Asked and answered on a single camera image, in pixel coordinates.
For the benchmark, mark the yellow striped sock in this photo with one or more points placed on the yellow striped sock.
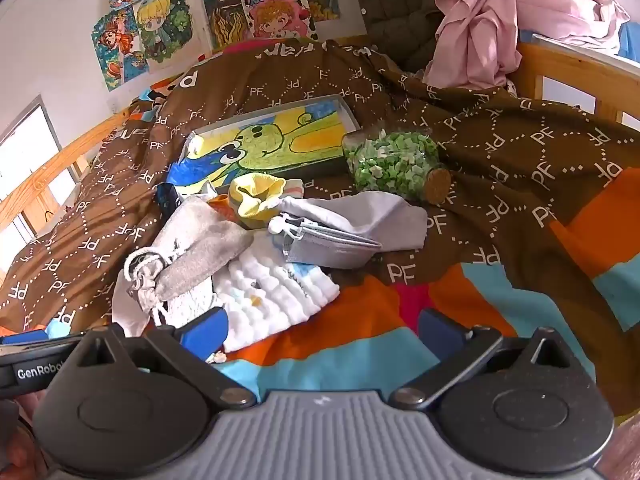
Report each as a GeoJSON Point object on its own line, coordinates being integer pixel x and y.
{"type": "Point", "coordinates": [255, 195]}

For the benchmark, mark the person's left hand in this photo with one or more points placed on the person's left hand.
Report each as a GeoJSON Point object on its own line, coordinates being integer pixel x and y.
{"type": "Point", "coordinates": [20, 455]}

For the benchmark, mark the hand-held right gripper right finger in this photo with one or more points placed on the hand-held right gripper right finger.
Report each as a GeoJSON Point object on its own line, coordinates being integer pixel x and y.
{"type": "Point", "coordinates": [440, 334]}

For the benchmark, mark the wooden bed frame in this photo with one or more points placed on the wooden bed frame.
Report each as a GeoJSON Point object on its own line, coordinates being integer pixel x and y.
{"type": "Point", "coordinates": [565, 72]}

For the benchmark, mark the orange cup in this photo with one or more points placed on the orange cup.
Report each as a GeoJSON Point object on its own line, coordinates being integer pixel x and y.
{"type": "Point", "coordinates": [220, 206]}

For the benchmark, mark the white wall socket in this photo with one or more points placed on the white wall socket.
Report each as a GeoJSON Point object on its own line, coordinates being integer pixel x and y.
{"type": "Point", "coordinates": [114, 106]}

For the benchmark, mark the brown printed blanket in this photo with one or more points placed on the brown printed blanket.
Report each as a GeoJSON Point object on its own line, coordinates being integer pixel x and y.
{"type": "Point", "coordinates": [500, 135]}

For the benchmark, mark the pink poster with curly-haired figure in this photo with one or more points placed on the pink poster with curly-haired figure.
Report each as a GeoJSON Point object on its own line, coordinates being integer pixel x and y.
{"type": "Point", "coordinates": [275, 10]}

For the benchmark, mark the bag of green cubes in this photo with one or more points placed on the bag of green cubes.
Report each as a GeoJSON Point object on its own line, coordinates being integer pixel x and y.
{"type": "Point", "coordinates": [395, 165]}

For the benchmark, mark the grey face mask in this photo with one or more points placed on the grey face mask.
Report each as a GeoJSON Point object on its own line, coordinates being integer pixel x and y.
{"type": "Point", "coordinates": [325, 250]}

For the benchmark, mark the light grey cloth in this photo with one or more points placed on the light grey cloth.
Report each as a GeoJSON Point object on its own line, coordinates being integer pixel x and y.
{"type": "Point", "coordinates": [360, 215]}

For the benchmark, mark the grey tray with cartoon picture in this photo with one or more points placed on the grey tray with cartoon picture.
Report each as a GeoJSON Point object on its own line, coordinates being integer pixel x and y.
{"type": "Point", "coordinates": [280, 130]}

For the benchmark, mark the pink cloth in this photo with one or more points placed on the pink cloth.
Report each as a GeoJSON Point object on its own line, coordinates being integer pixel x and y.
{"type": "Point", "coordinates": [480, 25]}

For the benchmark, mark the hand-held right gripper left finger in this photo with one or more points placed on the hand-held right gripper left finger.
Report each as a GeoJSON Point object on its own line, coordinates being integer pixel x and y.
{"type": "Point", "coordinates": [205, 334]}

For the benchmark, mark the window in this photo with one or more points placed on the window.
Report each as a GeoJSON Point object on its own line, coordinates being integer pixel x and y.
{"type": "Point", "coordinates": [25, 135]}

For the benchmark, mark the wooden bed rail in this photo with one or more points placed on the wooden bed rail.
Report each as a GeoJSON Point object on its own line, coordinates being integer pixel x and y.
{"type": "Point", "coordinates": [50, 170]}

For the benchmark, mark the swirly seaweed wall poster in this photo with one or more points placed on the swirly seaweed wall poster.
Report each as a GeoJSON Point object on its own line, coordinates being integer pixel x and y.
{"type": "Point", "coordinates": [225, 10]}

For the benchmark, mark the brown quilted jacket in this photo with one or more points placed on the brown quilted jacket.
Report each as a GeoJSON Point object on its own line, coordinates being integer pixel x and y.
{"type": "Point", "coordinates": [395, 15]}

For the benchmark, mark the white quilted cloth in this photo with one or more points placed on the white quilted cloth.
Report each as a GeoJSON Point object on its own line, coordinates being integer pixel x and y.
{"type": "Point", "coordinates": [270, 290]}

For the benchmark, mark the green poster with blond figure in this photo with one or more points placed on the green poster with blond figure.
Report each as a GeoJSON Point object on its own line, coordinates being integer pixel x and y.
{"type": "Point", "coordinates": [160, 22]}

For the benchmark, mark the blue poster with orange-haired figure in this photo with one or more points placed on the blue poster with orange-haired figure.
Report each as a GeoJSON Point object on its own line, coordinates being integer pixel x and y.
{"type": "Point", "coordinates": [115, 50]}

